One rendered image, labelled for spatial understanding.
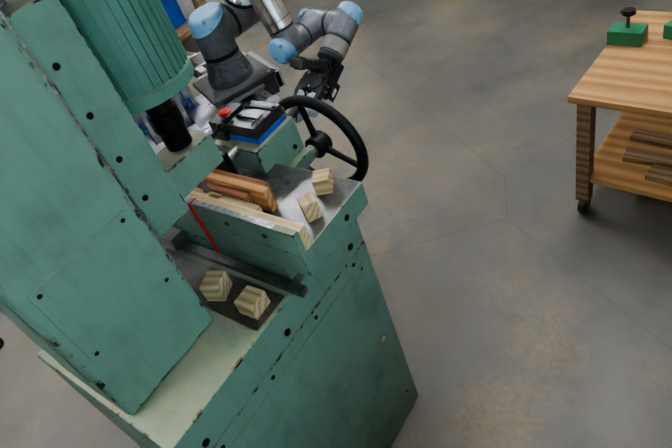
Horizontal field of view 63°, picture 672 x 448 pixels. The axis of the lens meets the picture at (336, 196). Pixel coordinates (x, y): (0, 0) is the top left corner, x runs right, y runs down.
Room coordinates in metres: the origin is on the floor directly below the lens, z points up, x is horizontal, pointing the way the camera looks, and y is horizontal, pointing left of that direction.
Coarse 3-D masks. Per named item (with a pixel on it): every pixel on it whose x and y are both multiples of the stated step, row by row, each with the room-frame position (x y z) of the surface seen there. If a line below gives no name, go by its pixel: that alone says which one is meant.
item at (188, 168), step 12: (192, 132) 0.96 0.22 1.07; (204, 132) 0.95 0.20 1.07; (192, 144) 0.92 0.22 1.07; (204, 144) 0.92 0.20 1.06; (168, 156) 0.91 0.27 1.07; (180, 156) 0.89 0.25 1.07; (192, 156) 0.90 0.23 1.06; (204, 156) 0.91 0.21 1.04; (216, 156) 0.93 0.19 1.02; (168, 168) 0.87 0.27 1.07; (180, 168) 0.88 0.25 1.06; (192, 168) 0.89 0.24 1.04; (204, 168) 0.91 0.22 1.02; (180, 180) 0.87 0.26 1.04; (192, 180) 0.88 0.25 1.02; (180, 192) 0.86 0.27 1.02
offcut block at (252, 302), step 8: (248, 288) 0.74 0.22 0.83; (256, 288) 0.73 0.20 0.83; (240, 296) 0.73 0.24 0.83; (248, 296) 0.72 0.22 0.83; (256, 296) 0.72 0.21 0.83; (264, 296) 0.72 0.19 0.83; (240, 304) 0.71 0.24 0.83; (248, 304) 0.70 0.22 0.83; (256, 304) 0.70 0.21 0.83; (264, 304) 0.71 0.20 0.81; (240, 312) 0.72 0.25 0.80; (248, 312) 0.70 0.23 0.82; (256, 312) 0.69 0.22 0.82
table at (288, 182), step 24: (240, 168) 1.04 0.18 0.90; (288, 168) 0.98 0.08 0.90; (288, 192) 0.90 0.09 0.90; (312, 192) 0.87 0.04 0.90; (336, 192) 0.84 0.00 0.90; (360, 192) 0.84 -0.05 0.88; (288, 216) 0.82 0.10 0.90; (336, 216) 0.78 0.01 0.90; (216, 240) 0.89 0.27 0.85; (240, 240) 0.83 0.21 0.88; (312, 240) 0.74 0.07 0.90; (336, 240) 0.77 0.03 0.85; (288, 264) 0.74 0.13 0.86; (312, 264) 0.71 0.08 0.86
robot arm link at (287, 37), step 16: (256, 0) 1.45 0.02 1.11; (272, 0) 1.44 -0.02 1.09; (272, 16) 1.43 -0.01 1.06; (288, 16) 1.45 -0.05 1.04; (272, 32) 1.43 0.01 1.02; (288, 32) 1.42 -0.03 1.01; (304, 32) 1.45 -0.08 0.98; (272, 48) 1.42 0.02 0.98; (288, 48) 1.40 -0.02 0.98; (304, 48) 1.44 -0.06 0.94
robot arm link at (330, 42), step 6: (330, 36) 1.40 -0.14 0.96; (336, 36) 1.40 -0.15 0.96; (324, 42) 1.40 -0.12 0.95; (330, 42) 1.39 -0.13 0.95; (336, 42) 1.39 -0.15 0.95; (342, 42) 1.39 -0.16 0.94; (324, 48) 1.39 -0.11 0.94; (330, 48) 1.38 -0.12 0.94; (336, 48) 1.38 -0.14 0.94; (342, 48) 1.38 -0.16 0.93; (348, 48) 1.40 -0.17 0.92; (342, 54) 1.37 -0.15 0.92
